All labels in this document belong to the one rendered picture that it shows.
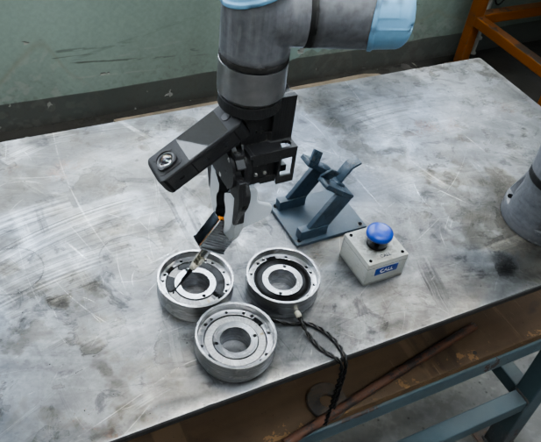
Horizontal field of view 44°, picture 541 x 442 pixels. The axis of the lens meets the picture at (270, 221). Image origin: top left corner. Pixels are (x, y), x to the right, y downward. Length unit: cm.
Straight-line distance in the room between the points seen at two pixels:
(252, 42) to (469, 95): 89
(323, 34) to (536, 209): 59
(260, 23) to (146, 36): 190
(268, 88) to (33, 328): 45
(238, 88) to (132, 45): 186
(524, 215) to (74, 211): 72
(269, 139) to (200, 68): 194
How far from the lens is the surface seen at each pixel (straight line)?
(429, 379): 125
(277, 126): 77
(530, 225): 117
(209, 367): 85
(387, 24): 70
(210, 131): 74
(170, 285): 93
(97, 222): 106
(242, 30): 67
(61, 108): 262
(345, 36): 69
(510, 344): 136
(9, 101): 256
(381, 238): 98
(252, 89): 70
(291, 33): 68
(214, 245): 87
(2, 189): 114
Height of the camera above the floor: 153
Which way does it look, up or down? 43 degrees down
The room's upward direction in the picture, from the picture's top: 9 degrees clockwise
